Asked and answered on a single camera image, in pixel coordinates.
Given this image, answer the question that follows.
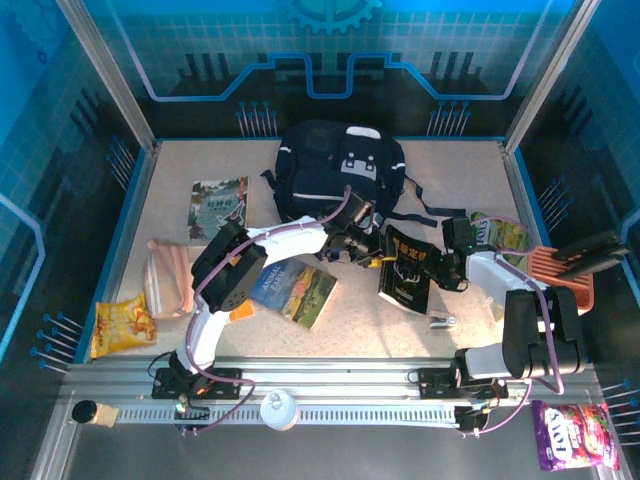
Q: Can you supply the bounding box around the purple candy bag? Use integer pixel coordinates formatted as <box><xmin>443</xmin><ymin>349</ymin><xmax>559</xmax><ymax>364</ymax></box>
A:
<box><xmin>531</xmin><ymin>399</ymin><xmax>621</xmax><ymax>472</ymax></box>

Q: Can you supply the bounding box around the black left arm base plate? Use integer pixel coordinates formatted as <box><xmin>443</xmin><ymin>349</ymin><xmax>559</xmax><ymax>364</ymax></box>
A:
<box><xmin>151</xmin><ymin>366</ymin><xmax>245</xmax><ymax>401</ymax></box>

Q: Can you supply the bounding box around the black cylinder knob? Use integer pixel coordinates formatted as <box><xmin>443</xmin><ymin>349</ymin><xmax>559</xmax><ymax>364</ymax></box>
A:
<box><xmin>71</xmin><ymin>399</ymin><xmax>121</xmax><ymax>429</ymax></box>

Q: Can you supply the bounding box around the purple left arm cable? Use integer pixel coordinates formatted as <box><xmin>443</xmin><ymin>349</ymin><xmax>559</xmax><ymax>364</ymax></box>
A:
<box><xmin>182</xmin><ymin>184</ymin><xmax>354</xmax><ymax>436</ymax></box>

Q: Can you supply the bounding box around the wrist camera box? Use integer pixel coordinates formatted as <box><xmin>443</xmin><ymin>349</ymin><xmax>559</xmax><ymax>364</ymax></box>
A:
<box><xmin>442</xmin><ymin>215</ymin><xmax>476</xmax><ymax>251</ymax></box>
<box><xmin>335</xmin><ymin>192</ymin><xmax>377</xmax><ymax>234</ymax></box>

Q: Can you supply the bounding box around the yellow chips bag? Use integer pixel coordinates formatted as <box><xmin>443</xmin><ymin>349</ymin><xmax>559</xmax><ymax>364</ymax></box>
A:
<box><xmin>89</xmin><ymin>292</ymin><xmax>157</xmax><ymax>360</ymax></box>

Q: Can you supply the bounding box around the black knife handle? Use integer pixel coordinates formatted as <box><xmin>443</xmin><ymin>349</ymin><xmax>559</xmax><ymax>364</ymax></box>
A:
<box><xmin>552</xmin><ymin>230</ymin><xmax>621</xmax><ymax>262</ymax></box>
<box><xmin>558</xmin><ymin>245</ymin><xmax>632</xmax><ymax>279</ymax></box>

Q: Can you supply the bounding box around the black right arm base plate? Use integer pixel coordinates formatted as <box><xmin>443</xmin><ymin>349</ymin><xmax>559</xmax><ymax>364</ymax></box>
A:
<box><xmin>416</xmin><ymin>366</ymin><xmax>510</xmax><ymax>401</ymax></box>

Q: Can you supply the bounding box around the slotted white cable duct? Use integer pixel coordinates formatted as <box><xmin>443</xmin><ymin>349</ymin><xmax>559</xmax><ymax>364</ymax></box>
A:
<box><xmin>117</xmin><ymin>403</ymin><xmax>459</xmax><ymax>427</ymax></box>

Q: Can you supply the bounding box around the black book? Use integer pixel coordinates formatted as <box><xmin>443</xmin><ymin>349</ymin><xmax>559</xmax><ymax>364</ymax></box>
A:
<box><xmin>377</xmin><ymin>223</ymin><xmax>436</xmax><ymax>316</ymax></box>

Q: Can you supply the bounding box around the white work notebook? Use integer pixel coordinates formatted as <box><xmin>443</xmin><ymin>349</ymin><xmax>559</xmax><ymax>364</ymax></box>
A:
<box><xmin>228</xmin><ymin>298</ymin><xmax>256</xmax><ymax>326</ymax></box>

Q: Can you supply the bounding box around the Animal Farm book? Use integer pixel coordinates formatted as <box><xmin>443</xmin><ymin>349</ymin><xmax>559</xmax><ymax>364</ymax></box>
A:
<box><xmin>248</xmin><ymin>257</ymin><xmax>339</xmax><ymax>332</ymax></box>

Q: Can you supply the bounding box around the pink striped pencil pouch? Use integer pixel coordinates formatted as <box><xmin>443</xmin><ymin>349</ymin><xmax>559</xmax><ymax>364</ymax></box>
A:
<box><xmin>143</xmin><ymin>238</ymin><xmax>196</xmax><ymax>320</ymax></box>

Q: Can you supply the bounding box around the white round cap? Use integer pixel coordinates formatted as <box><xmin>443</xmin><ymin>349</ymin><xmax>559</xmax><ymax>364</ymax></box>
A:
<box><xmin>258</xmin><ymin>390</ymin><xmax>300</xmax><ymax>432</ymax></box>

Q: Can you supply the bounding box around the green candy bag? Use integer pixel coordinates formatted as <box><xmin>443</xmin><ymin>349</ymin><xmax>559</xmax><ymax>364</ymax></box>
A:
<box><xmin>469</xmin><ymin>211</ymin><xmax>532</xmax><ymax>274</ymax></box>

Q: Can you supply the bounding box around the blue illustrated book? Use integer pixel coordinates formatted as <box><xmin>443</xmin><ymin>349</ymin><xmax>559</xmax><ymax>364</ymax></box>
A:
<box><xmin>187</xmin><ymin>175</ymin><xmax>250</xmax><ymax>245</ymax></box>

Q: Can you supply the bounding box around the orange knife block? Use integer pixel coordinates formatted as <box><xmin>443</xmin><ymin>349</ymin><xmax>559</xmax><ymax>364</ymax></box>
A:
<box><xmin>527</xmin><ymin>244</ymin><xmax>596</xmax><ymax>317</ymax></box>

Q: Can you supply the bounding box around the aluminium enclosure frame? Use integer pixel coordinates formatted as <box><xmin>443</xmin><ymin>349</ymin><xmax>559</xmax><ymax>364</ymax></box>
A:
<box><xmin>29</xmin><ymin>0</ymin><xmax>621</xmax><ymax>480</ymax></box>

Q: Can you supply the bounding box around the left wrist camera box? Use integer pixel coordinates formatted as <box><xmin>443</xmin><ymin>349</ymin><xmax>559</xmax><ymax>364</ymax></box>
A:
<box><xmin>335</xmin><ymin>192</ymin><xmax>377</xmax><ymax>234</ymax></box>

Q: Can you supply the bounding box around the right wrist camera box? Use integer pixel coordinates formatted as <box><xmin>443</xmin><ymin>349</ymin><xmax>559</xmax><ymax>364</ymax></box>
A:
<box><xmin>442</xmin><ymin>215</ymin><xmax>476</xmax><ymax>251</ymax></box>

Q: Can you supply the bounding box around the navy student backpack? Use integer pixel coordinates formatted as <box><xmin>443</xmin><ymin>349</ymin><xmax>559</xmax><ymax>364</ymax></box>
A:
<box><xmin>260</xmin><ymin>119</ymin><xmax>440</xmax><ymax>230</ymax></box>

